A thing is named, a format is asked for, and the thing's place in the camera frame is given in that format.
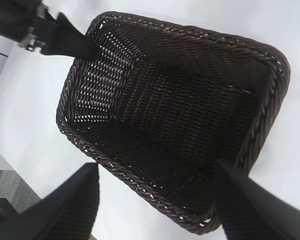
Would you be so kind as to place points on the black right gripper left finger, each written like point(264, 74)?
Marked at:
point(52, 220)

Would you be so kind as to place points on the dark brown wicker basket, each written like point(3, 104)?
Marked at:
point(164, 112)

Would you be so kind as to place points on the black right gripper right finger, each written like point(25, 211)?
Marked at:
point(259, 212)

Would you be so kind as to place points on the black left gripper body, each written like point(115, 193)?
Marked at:
point(12, 17)

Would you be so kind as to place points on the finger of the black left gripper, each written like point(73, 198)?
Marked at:
point(70, 42)

